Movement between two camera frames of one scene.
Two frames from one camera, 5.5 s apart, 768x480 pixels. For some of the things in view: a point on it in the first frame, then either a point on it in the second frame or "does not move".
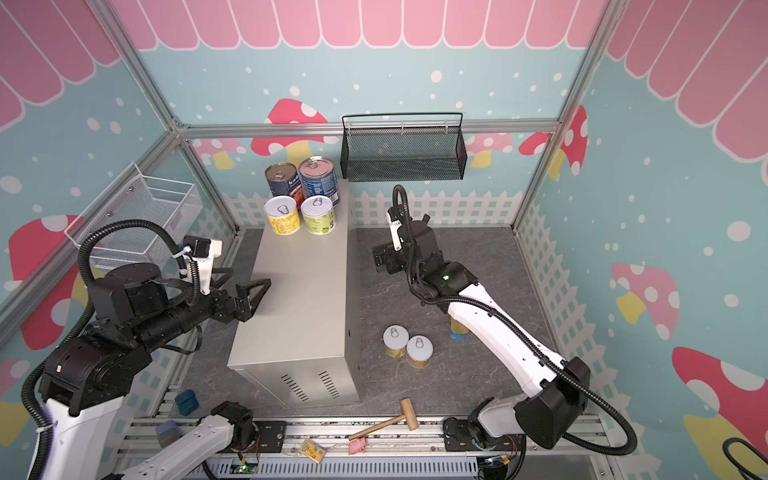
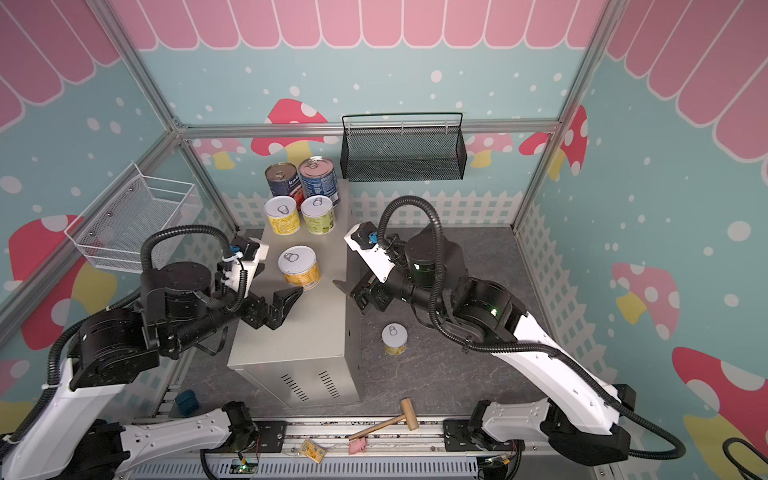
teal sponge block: (187, 402) does not move
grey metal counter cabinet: (301, 347) does not move
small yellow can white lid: (282, 214) does not move
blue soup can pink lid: (319, 178) does not move
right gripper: (389, 257) -> (369, 290)
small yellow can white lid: (419, 351) -> (299, 266)
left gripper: (228, 313) -> (277, 310)
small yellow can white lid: (318, 213) does not move
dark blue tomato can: (283, 180) does not move
